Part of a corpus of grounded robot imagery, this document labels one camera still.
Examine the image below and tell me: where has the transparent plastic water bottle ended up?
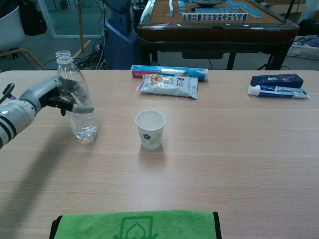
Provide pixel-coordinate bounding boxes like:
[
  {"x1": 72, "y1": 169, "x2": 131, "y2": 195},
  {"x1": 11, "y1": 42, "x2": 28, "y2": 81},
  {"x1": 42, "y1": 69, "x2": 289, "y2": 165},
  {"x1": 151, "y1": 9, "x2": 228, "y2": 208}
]
[{"x1": 55, "y1": 49, "x2": 99, "y2": 143}]

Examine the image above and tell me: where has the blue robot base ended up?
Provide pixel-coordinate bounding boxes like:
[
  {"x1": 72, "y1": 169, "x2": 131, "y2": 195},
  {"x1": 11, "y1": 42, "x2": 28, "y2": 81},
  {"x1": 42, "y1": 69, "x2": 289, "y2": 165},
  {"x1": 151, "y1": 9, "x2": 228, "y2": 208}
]
[{"x1": 103, "y1": 0, "x2": 141, "y2": 71}]

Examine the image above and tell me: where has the long blue mahjong tile row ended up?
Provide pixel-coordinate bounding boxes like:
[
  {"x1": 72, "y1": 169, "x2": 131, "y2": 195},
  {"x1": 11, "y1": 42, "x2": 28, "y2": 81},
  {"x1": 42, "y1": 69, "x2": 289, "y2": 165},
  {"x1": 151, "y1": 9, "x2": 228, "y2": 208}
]
[{"x1": 238, "y1": 2, "x2": 263, "y2": 19}]

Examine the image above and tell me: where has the white snack bag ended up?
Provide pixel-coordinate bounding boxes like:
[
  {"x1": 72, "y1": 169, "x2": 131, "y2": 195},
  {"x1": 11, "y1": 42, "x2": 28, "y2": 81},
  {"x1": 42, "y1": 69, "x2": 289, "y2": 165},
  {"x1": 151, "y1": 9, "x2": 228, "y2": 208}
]
[{"x1": 136, "y1": 73, "x2": 199, "y2": 101}]

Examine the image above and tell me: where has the black bag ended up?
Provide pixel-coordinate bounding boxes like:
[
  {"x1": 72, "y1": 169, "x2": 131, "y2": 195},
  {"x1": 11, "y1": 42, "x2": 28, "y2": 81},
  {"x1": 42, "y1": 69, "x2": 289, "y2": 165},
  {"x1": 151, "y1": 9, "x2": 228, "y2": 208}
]
[{"x1": 18, "y1": 0, "x2": 48, "y2": 36}]

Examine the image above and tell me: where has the white power strip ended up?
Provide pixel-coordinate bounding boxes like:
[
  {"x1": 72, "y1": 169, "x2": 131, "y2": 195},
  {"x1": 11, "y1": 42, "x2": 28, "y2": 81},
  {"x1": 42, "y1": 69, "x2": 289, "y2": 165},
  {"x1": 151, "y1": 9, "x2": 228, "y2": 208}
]
[{"x1": 93, "y1": 42, "x2": 105, "y2": 55}]

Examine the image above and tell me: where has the row of face-up mahjong tiles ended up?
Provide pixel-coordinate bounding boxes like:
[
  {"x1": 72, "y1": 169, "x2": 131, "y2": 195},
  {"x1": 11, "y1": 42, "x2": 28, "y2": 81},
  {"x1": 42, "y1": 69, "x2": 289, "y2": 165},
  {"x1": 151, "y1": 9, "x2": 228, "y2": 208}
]
[{"x1": 181, "y1": 12, "x2": 249, "y2": 22}]

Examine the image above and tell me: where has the small white paper cup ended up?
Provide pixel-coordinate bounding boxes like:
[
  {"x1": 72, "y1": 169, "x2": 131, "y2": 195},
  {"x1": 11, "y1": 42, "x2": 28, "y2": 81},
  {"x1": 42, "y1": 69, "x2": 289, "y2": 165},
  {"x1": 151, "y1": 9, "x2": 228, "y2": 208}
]
[{"x1": 135, "y1": 110, "x2": 166, "y2": 151}]

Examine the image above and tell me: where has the blue plastic wrap box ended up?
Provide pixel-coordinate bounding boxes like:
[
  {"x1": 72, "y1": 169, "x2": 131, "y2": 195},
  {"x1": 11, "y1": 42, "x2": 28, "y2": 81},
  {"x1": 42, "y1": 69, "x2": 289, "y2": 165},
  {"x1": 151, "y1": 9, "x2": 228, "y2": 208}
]
[{"x1": 130, "y1": 64, "x2": 209, "y2": 82}]

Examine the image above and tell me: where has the green microfiber cloth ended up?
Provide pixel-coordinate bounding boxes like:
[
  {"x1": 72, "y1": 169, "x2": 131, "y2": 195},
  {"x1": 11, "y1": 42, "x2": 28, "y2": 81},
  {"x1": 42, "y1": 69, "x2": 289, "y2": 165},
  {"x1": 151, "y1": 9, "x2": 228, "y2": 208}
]
[{"x1": 48, "y1": 210, "x2": 223, "y2": 239}]

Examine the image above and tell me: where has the dark blue toothpaste box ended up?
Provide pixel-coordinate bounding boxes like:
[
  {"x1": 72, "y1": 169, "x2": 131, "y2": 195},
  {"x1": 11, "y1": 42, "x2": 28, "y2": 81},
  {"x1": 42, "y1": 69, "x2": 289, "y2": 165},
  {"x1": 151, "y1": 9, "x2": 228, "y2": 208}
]
[{"x1": 250, "y1": 73, "x2": 305, "y2": 89}]

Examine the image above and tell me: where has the blue white toothpaste tube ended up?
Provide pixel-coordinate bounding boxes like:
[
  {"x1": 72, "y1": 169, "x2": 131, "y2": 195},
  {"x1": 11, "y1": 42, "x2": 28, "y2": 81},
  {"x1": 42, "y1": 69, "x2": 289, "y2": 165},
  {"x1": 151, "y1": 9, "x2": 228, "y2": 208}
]
[{"x1": 247, "y1": 84, "x2": 311, "y2": 100}]

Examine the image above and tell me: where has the chair with wooden legs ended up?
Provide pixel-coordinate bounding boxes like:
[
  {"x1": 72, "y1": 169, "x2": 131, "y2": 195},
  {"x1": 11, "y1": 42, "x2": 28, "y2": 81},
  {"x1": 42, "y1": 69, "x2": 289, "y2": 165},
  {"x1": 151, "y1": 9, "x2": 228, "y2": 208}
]
[{"x1": 0, "y1": 4, "x2": 47, "y2": 72}]

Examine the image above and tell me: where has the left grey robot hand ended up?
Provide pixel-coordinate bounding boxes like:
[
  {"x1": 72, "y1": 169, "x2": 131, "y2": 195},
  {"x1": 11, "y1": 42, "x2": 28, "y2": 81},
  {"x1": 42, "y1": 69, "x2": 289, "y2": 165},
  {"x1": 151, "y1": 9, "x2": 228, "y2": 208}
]
[{"x1": 19, "y1": 75, "x2": 95, "y2": 117}]

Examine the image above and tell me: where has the brown mahjong table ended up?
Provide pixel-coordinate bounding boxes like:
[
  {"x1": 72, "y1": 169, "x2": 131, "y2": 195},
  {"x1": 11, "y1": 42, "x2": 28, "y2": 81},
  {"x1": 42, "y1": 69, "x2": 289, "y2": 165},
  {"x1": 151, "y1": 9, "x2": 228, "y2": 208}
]
[{"x1": 137, "y1": 0, "x2": 300, "y2": 71}]

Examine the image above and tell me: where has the white plastic basket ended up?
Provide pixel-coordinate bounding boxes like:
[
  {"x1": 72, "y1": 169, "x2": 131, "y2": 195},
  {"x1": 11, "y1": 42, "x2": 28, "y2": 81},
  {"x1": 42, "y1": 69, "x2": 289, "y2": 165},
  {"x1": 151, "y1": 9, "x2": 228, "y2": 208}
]
[{"x1": 286, "y1": 41, "x2": 319, "y2": 60}]

